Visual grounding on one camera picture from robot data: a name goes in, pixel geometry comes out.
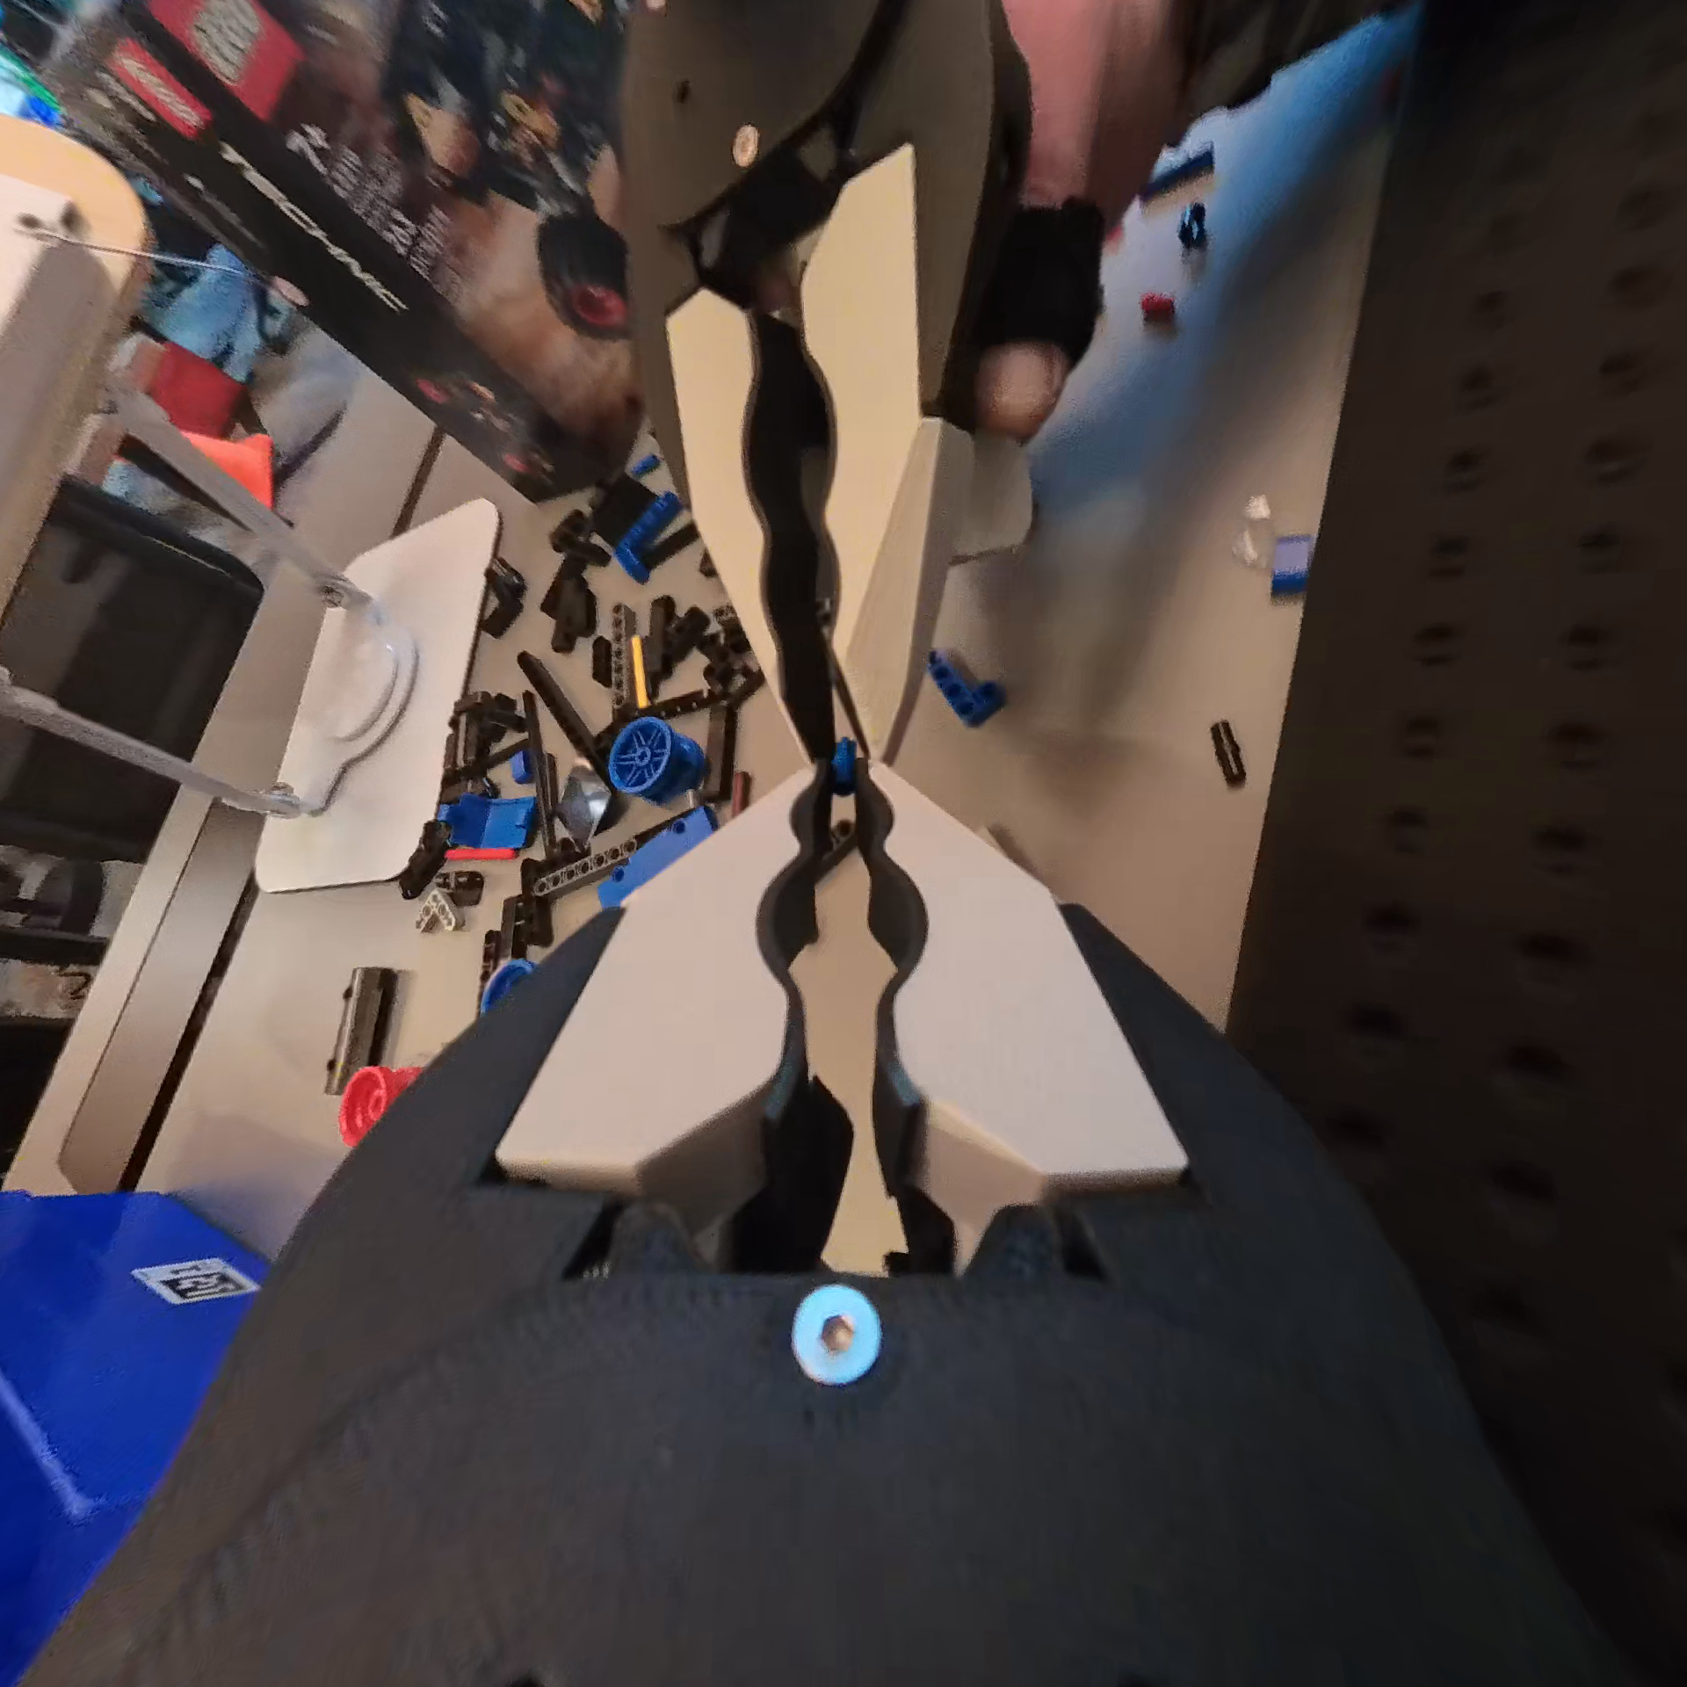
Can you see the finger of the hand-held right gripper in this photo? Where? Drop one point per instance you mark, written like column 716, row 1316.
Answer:
column 877, row 330
column 712, row 435

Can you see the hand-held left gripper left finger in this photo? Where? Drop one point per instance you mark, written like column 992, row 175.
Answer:
column 633, row 1056

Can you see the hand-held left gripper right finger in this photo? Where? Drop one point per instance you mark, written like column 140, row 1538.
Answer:
column 1040, row 1056

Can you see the pile of black beams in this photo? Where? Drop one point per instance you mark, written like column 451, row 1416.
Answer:
column 566, row 619

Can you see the blue axle pin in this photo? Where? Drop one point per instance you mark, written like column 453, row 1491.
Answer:
column 844, row 757

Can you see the blue small L beam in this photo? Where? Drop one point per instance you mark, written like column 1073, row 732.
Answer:
column 968, row 692

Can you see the grey desk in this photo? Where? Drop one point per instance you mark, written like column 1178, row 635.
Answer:
column 1121, row 738

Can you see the person's right hand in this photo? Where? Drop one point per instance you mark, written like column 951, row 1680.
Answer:
column 1094, row 93

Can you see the black square tile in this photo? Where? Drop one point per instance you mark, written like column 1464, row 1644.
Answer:
column 624, row 509

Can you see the blue large L beam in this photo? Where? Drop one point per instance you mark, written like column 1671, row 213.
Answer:
column 645, row 535

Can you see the blue wheel rim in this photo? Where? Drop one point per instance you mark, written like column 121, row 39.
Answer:
column 645, row 757
column 509, row 982

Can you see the blue flat panel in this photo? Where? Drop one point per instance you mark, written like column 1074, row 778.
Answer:
column 660, row 865

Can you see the dark grey thin beam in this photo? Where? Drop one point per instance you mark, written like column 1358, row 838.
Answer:
column 587, row 866

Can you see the light grey L beam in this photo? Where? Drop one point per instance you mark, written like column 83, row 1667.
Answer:
column 438, row 912

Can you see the red axle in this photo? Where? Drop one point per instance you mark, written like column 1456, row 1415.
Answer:
column 476, row 855

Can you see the red wheel rim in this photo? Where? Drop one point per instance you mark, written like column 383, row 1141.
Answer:
column 371, row 1107

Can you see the blue hinged panel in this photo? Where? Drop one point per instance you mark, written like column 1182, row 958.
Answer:
column 491, row 825

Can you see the black cylindrical panel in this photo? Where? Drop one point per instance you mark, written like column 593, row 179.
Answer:
column 362, row 1030

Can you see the black pin connector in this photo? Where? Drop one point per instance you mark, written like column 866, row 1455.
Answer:
column 1228, row 752

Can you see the book stand with white base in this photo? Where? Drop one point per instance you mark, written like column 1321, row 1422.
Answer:
column 397, row 686

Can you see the clear plastic scrap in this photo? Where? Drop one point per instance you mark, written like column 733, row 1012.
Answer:
column 1251, row 535

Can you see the monster truck toy set box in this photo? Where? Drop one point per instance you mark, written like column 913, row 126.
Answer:
column 329, row 197

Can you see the blue small block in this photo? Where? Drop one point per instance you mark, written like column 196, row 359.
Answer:
column 1293, row 566

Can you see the blue tagged plastic bin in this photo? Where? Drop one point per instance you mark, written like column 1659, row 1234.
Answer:
column 79, row 1425

